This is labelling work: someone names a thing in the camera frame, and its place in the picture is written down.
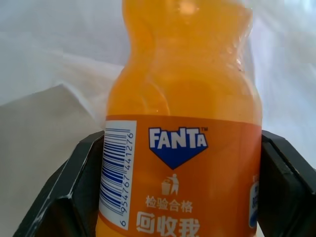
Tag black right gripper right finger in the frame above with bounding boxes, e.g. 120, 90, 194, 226
255, 128, 316, 237

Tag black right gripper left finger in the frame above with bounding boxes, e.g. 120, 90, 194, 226
12, 130, 107, 237

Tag orange Fanta soda bottle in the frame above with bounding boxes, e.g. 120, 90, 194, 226
96, 0, 263, 237

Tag white translucent plastic bag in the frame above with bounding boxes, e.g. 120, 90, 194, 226
0, 0, 316, 171

